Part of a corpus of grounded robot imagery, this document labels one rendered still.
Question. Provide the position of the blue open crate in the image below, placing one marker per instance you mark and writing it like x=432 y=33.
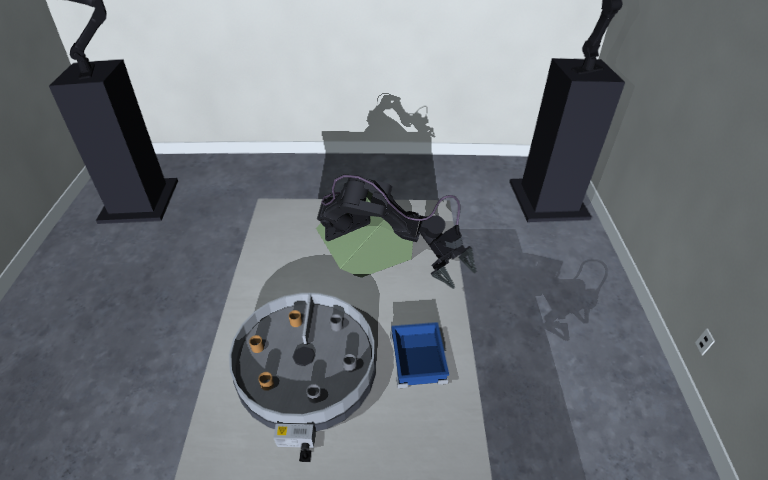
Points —
x=419 y=353

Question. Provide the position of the bronze bushing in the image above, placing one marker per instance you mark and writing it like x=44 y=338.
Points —
x=254 y=340
x=295 y=314
x=266 y=376

